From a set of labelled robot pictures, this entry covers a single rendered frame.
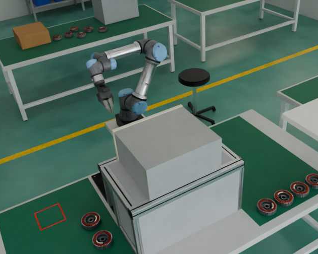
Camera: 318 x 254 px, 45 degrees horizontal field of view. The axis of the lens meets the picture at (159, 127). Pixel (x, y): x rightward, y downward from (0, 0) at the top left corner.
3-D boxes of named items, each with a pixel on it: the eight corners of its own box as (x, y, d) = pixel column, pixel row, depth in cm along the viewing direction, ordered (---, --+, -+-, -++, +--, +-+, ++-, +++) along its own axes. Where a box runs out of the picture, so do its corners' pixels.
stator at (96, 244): (99, 232, 222) (98, 227, 219) (116, 237, 217) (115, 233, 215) (89, 247, 213) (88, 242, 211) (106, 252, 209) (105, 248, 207)
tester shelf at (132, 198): (98, 170, 217) (97, 163, 215) (198, 129, 242) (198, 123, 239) (132, 220, 185) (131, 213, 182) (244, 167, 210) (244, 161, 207)
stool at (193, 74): (166, 114, 454) (163, 71, 422) (201, 101, 472) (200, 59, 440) (192, 136, 415) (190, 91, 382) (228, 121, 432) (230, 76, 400)
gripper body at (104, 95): (109, 100, 255) (103, 82, 255) (112, 97, 247) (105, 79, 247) (99, 103, 252) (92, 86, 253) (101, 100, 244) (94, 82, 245)
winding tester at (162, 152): (116, 159, 217) (111, 129, 205) (182, 132, 232) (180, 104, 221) (149, 201, 188) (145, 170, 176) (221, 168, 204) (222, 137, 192)
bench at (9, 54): (6, 93, 526) (-12, 42, 483) (148, 51, 606) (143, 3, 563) (21, 124, 460) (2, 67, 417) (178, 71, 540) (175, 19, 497)
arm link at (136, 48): (147, 34, 285) (88, 50, 262) (156, 38, 277) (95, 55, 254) (148, 48, 291) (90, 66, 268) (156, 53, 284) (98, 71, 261)
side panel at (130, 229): (117, 226, 224) (109, 186, 205) (122, 224, 225) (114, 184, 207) (139, 261, 203) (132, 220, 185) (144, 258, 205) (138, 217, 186)
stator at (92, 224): (81, 231, 223) (80, 227, 221) (83, 216, 232) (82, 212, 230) (100, 229, 223) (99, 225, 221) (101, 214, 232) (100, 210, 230)
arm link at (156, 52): (134, 109, 295) (159, 41, 280) (145, 117, 285) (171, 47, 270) (121, 107, 287) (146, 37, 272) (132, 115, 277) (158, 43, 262)
